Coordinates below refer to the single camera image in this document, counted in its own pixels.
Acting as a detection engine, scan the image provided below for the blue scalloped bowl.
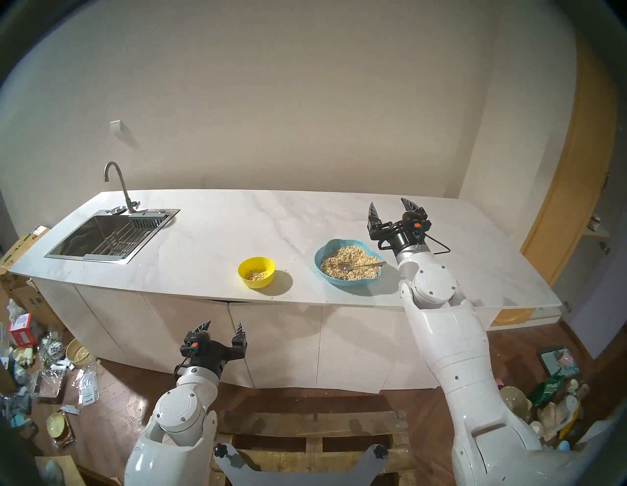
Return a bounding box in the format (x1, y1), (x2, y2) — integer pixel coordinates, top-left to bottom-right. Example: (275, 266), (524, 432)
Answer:
(314, 239), (386, 286)

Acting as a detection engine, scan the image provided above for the large cereal heap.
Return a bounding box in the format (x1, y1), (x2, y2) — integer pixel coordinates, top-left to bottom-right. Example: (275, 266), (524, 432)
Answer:
(321, 245), (384, 281)

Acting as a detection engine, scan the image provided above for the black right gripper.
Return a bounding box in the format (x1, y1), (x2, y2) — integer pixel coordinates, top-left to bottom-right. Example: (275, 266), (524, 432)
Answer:
(367, 197), (433, 257)

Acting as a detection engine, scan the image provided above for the flat clear plastic bag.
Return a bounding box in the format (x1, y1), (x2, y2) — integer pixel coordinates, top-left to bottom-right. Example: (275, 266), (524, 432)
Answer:
(30, 368), (67, 398)

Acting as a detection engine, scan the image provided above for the teal framed tablet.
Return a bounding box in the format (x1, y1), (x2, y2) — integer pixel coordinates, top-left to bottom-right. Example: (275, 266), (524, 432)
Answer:
(536, 347), (579, 378)

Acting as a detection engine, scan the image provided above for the small red box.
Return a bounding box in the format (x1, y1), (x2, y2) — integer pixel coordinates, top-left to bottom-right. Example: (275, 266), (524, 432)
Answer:
(9, 314), (37, 347)

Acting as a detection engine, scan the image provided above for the metal sink drain rack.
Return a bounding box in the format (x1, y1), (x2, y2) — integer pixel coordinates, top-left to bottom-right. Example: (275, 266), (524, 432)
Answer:
(86, 217), (165, 259)

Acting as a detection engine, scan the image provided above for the yellow wooden door frame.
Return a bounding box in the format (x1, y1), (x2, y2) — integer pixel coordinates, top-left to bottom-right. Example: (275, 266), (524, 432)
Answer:
(521, 39), (619, 287)

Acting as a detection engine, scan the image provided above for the dark green snack bag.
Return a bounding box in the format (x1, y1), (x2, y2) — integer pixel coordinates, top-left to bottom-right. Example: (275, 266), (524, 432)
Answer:
(529, 375), (564, 407)

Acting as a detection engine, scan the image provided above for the clear bag with white label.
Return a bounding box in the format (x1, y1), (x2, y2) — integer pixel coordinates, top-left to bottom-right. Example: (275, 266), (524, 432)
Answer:
(73, 367), (99, 406)

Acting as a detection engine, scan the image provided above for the white counter cabinet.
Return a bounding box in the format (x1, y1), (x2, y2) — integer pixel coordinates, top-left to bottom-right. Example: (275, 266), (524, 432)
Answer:
(30, 277), (499, 395)

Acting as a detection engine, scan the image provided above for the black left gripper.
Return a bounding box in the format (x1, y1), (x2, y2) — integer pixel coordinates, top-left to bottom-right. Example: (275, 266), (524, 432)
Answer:
(179, 321), (247, 380)

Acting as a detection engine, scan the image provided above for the brown cardboard box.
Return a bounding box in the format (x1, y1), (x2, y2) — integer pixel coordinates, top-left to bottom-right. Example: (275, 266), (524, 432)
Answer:
(0, 225), (64, 329)

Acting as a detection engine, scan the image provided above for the wooden pallet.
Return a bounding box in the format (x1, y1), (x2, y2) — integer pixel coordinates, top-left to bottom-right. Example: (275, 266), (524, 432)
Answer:
(211, 409), (417, 486)

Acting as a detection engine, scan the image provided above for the blue patterned ceramic bowl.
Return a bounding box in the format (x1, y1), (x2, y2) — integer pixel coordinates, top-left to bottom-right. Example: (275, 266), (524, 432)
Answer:
(41, 336), (67, 365)

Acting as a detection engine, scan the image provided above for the green colander bowl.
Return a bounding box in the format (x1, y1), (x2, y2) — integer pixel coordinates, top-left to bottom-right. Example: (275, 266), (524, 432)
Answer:
(500, 386), (532, 421)

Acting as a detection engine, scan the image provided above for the curved metal faucet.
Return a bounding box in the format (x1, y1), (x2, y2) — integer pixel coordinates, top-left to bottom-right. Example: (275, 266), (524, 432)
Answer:
(103, 162), (147, 215)

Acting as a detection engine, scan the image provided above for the pale woven basket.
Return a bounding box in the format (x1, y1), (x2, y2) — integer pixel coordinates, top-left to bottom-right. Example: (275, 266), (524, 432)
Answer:
(66, 338), (95, 368)

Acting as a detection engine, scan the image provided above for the small yellow plastic bowl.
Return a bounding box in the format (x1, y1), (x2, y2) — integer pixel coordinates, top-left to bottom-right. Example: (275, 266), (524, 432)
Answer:
(238, 256), (276, 289)

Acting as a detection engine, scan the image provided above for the stainless steel sink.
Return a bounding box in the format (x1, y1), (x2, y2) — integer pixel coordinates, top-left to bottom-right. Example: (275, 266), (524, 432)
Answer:
(45, 208), (180, 265)

